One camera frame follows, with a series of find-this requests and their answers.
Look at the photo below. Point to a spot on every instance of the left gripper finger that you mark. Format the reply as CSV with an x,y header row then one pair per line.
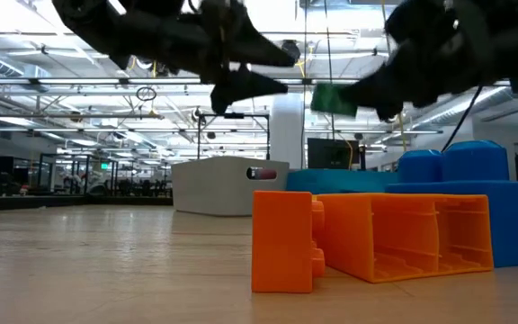
x,y
241,87
259,51

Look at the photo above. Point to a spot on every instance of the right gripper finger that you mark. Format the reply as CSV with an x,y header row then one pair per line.
x,y
389,87

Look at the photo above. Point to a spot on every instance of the small green toy block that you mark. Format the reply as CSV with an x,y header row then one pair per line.
x,y
331,99

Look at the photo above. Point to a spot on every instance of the large blue toy block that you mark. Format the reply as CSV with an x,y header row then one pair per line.
x,y
475,162

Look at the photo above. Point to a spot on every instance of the orange sloped toy block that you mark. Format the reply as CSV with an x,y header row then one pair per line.
x,y
349,243

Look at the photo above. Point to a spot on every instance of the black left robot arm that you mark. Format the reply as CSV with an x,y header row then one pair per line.
x,y
83,18

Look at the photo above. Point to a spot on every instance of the white building column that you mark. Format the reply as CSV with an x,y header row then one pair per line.
x,y
286,130

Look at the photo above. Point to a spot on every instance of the teal plastic bin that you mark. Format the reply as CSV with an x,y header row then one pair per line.
x,y
340,180

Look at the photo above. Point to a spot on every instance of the light grey plastic bin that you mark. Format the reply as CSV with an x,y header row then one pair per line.
x,y
214,189

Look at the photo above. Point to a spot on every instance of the black background rig frame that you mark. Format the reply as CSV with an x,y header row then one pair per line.
x,y
234,116

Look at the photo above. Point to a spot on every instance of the black aluminium table frame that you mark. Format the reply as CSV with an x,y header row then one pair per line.
x,y
61,202

